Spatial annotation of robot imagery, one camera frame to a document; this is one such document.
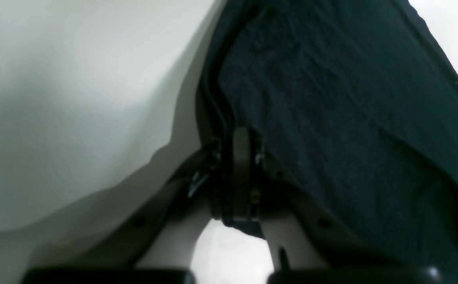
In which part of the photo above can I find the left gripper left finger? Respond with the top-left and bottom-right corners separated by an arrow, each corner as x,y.
22,140 -> 221,284

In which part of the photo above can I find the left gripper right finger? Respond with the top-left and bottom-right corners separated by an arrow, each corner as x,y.
233,128 -> 444,284

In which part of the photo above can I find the black T-shirt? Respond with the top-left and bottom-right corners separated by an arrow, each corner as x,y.
202,0 -> 458,284

